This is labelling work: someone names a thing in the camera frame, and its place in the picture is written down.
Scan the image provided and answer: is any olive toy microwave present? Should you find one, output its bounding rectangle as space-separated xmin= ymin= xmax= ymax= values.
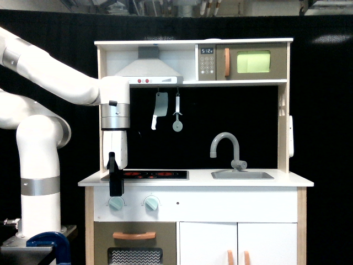
xmin=197 ymin=43 xmax=287 ymax=81

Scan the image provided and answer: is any grey range hood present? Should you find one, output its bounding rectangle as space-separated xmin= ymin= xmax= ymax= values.
xmin=116 ymin=46 xmax=184 ymax=85

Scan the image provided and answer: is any right mint stove knob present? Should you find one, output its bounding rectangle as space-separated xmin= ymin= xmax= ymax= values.
xmin=143 ymin=195 xmax=159 ymax=211

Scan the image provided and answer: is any toy pizza cutter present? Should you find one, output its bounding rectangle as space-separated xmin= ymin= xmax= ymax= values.
xmin=173 ymin=93 xmax=183 ymax=132

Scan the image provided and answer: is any black backdrop curtain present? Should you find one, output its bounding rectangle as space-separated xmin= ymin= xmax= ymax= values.
xmin=1 ymin=10 xmax=352 ymax=264

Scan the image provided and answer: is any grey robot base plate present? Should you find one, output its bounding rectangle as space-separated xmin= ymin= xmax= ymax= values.
xmin=1 ymin=225 xmax=78 ymax=252

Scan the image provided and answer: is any grey toy faucet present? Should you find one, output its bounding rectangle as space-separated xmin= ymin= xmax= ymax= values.
xmin=209 ymin=132 xmax=248 ymax=171

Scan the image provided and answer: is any olive oven door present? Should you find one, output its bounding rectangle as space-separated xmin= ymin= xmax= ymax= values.
xmin=94 ymin=221 xmax=177 ymax=264

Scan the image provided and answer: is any grey toy sink basin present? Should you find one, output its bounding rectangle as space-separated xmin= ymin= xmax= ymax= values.
xmin=211 ymin=171 xmax=274 ymax=179

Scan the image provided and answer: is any left orange cabinet handle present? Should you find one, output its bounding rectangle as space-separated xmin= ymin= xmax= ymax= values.
xmin=227 ymin=250 xmax=234 ymax=265

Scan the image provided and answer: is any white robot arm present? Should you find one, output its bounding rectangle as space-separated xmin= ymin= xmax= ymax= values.
xmin=1 ymin=29 xmax=130 ymax=238

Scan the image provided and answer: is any white side-mounted board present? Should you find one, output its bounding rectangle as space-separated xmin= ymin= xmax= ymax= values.
xmin=288 ymin=115 xmax=295 ymax=158

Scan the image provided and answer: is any orange cabinet handle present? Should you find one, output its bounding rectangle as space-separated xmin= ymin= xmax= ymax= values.
xmin=227 ymin=250 xmax=234 ymax=265
xmin=244 ymin=251 xmax=250 ymax=265

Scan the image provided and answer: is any right orange cabinet handle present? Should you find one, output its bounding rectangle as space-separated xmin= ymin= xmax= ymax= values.
xmin=244 ymin=251 xmax=250 ymax=265

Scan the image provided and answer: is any blue clamp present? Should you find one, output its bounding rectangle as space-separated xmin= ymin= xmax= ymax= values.
xmin=26 ymin=231 xmax=71 ymax=265

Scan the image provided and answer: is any orange oven handle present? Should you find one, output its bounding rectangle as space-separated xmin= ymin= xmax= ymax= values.
xmin=113 ymin=232 xmax=156 ymax=240

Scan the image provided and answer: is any white wooden toy kitchen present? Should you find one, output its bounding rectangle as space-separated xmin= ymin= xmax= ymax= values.
xmin=79 ymin=38 xmax=313 ymax=264

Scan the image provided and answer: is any mint stove knob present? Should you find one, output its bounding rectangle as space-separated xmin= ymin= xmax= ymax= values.
xmin=143 ymin=195 xmax=159 ymax=211
xmin=108 ymin=197 xmax=125 ymax=211

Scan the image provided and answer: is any white cabinet door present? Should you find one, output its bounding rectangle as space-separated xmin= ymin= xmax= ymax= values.
xmin=179 ymin=222 xmax=238 ymax=265
xmin=238 ymin=223 xmax=297 ymax=264

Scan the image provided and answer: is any black toy stovetop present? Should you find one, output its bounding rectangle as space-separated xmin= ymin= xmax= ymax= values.
xmin=122 ymin=169 xmax=189 ymax=181

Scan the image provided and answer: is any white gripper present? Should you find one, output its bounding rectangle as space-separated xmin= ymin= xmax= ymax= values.
xmin=102 ymin=130 xmax=127 ymax=197

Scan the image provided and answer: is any left mint stove knob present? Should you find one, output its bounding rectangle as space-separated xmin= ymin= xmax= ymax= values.
xmin=108 ymin=197 xmax=125 ymax=211

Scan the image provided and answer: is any toy cleaver knife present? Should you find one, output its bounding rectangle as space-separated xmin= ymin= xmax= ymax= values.
xmin=151 ymin=92 xmax=168 ymax=130

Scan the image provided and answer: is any right white cabinet door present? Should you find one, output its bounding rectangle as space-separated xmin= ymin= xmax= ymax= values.
xmin=238 ymin=223 xmax=297 ymax=264

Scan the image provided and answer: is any orange microwave handle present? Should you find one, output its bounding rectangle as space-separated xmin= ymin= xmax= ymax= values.
xmin=224 ymin=48 xmax=230 ymax=77

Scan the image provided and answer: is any left white cabinet door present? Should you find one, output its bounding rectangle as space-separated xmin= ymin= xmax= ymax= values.
xmin=179 ymin=222 xmax=238 ymax=265

